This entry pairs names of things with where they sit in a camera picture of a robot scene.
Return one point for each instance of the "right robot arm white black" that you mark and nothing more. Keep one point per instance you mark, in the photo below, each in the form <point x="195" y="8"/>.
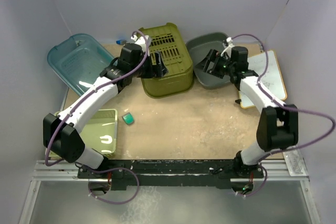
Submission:
<point x="278" y="123"/>

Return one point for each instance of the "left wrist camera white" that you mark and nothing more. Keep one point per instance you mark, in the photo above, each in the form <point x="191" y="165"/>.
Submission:
<point x="139" y="40"/>

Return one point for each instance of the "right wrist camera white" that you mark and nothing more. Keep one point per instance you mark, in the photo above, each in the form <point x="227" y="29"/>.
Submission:
<point x="228" y="45"/>

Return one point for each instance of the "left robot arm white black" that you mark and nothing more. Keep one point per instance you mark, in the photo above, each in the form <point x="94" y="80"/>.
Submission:
<point x="61" y="132"/>

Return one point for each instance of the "whiteboard with yellow frame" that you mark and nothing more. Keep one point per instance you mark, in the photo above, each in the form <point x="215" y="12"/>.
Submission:
<point x="273" y="78"/>

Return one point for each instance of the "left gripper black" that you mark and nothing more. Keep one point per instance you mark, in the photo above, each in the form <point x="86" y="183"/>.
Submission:
<point x="154" y="71"/>

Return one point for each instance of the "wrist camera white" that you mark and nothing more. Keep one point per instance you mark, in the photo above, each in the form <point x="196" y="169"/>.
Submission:
<point x="228" y="45"/>
<point x="139" y="40"/>

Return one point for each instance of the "large olive green basket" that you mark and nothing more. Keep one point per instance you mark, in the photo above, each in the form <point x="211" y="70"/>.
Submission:
<point x="168" y="41"/>

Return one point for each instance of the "small teal green block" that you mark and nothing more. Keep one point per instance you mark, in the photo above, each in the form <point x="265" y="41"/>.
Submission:
<point x="128" y="118"/>

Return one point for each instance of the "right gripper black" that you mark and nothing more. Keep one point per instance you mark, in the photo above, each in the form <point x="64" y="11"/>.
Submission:
<point x="211" y="57"/>

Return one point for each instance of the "blue transparent basket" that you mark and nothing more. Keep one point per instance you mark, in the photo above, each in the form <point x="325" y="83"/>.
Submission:
<point x="78" y="61"/>

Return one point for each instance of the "grey plastic tray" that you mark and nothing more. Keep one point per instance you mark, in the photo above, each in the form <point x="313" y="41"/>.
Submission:
<point x="198" y="48"/>

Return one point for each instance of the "clear plastic packet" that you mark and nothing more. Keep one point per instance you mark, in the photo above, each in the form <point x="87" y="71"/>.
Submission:
<point x="295" y="163"/>

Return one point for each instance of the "light green plastic tray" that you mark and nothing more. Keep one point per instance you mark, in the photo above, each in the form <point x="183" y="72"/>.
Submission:
<point x="100" y="133"/>

